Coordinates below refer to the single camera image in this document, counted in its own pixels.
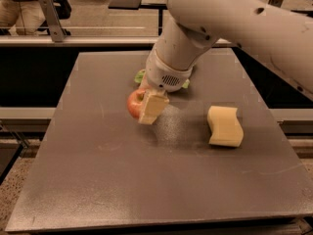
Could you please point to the dark background desk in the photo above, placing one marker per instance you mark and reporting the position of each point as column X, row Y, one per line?
column 138, row 4

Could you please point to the metal rail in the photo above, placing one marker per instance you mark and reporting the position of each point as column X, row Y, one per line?
column 78, row 41

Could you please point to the green rice chip bag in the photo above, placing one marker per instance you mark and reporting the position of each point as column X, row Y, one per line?
column 140, row 75

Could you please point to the left metal bracket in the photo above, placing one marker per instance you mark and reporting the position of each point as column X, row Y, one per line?
column 52, row 19

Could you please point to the yellow sponge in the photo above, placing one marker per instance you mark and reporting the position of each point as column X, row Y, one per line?
column 225, row 128

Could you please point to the person in beige trousers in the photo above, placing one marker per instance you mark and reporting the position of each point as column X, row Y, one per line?
column 25, row 15

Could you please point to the red apple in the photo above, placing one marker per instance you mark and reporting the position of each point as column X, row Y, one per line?
column 135, row 101

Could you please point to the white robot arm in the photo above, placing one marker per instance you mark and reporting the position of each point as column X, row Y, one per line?
column 279, row 39

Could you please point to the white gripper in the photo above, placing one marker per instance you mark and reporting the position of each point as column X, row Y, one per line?
column 162, row 74

